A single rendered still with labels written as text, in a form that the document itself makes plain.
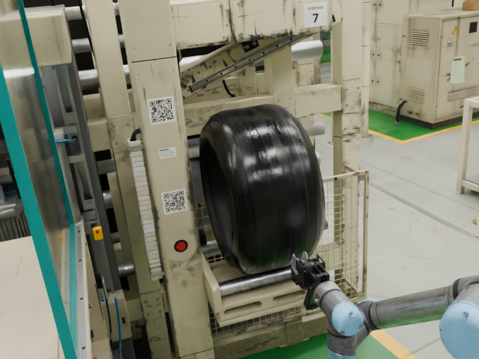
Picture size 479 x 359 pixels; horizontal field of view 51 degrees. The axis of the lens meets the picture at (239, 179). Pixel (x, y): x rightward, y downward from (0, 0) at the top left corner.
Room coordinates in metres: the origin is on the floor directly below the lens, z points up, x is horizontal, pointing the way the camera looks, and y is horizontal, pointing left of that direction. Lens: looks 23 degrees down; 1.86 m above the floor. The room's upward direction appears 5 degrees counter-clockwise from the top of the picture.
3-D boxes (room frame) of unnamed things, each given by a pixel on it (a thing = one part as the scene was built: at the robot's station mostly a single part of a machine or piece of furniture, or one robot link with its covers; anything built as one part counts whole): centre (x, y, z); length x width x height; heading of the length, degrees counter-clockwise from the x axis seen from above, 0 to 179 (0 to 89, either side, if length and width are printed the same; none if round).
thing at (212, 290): (1.51, 0.15, 0.90); 0.40 x 0.03 x 0.10; 16
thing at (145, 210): (1.42, 0.30, 1.19); 0.05 x 0.04 x 0.48; 16
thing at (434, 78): (5.87, -2.55, 0.62); 0.91 x 0.58 x 1.25; 115
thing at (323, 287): (1.13, -0.21, 1.02); 0.08 x 0.05 x 0.08; 106
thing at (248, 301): (1.43, -0.05, 0.84); 0.36 x 0.09 x 0.06; 106
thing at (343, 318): (1.06, -0.23, 1.02); 0.11 x 0.08 x 0.09; 16
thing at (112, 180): (2.24, 0.60, 0.61); 0.33 x 0.06 x 0.86; 16
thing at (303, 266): (1.21, -0.19, 1.03); 0.12 x 0.08 x 0.09; 16
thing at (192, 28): (1.88, -0.06, 1.71); 0.61 x 0.25 x 0.15; 106
